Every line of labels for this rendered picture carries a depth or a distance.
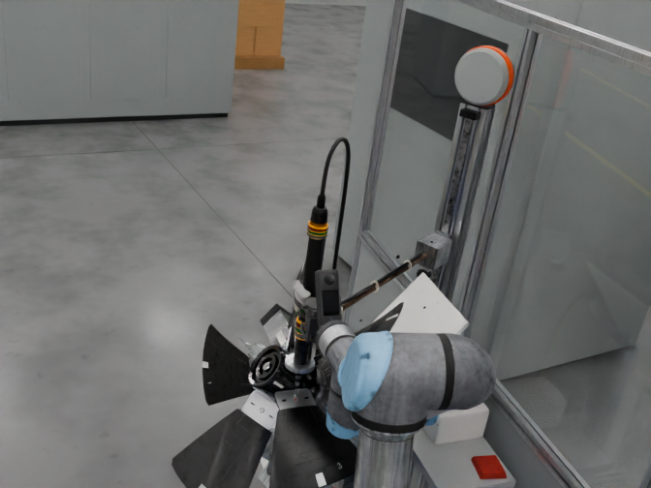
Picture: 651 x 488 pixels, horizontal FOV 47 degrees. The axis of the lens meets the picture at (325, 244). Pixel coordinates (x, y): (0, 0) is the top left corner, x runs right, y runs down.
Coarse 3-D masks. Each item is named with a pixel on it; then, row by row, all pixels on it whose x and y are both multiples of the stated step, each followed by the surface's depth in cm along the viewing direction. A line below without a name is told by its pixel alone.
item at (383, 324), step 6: (396, 306) 185; (402, 306) 180; (396, 312) 177; (384, 318) 179; (396, 318) 173; (372, 324) 178; (378, 324) 175; (384, 324) 173; (390, 324) 171; (360, 330) 178; (366, 330) 175; (372, 330) 173; (378, 330) 171; (384, 330) 170
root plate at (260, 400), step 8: (256, 392) 188; (248, 400) 188; (256, 400) 188; (264, 400) 188; (248, 408) 188; (256, 408) 188; (264, 408) 188; (272, 408) 188; (256, 416) 187; (264, 416) 187; (272, 416) 187; (264, 424) 187; (272, 424) 187
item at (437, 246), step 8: (432, 232) 223; (440, 232) 222; (424, 240) 217; (432, 240) 218; (440, 240) 218; (448, 240) 219; (416, 248) 217; (424, 248) 216; (432, 248) 214; (440, 248) 214; (448, 248) 219; (432, 256) 215; (440, 256) 216; (448, 256) 221; (424, 264) 217; (432, 264) 216; (440, 264) 219
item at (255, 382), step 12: (264, 348) 190; (276, 348) 186; (264, 360) 188; (276, 360) 184; (252, 372) 188; (264, 372) 186; (276, 372) 181; (288, 372) 183; (312, 372) 190; (252, 384) 184; (264, 384) 181; (288, 384) 183; (300, 384) 187; (312, 384) 187
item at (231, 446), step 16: (240, 416) 186; (208, 432) 188; (224, 432) 186; (240, 432) 186; (256, 432) 186; (192, 448) 188; (208, 448) 186; (224, 448) 185; (240, 448) 185; (256, 448) 185; (176, 464) 188; (192, 464) 186; (208, 464) 185; (224, 464) 184; (240, 464) 184; (256, 464) 184; (192, 480) 185; (208, 480) 184; (224, 480) 183; (240, 480) 183
